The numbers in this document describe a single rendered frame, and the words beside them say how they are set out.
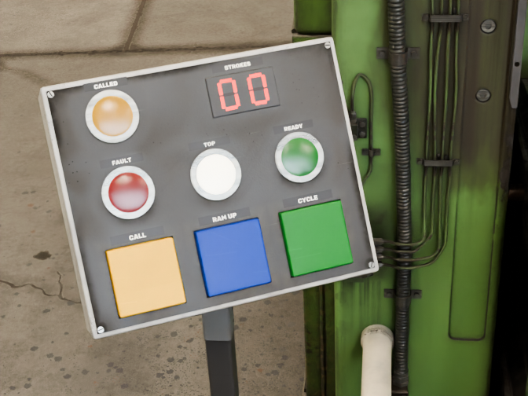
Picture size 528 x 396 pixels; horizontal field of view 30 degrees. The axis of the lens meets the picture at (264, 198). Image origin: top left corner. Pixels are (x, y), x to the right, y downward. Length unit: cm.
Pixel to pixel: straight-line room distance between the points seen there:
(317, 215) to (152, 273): 20
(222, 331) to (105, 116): 37
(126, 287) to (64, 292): 175
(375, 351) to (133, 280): 56
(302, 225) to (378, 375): 43
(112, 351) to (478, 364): 121
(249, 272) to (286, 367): 139
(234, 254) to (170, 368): 143
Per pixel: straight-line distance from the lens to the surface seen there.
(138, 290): 109
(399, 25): 131
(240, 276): 111
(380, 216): 147
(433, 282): 154
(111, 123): 109
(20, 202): 330
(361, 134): 139
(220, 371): 136
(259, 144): 112
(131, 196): 109
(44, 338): 269
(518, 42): 135
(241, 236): 111
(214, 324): 130
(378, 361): 153
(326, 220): 113
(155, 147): 110
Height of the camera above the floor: 164
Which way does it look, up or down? 31 degrees down
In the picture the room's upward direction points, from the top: 3 degrees counter-clockwise
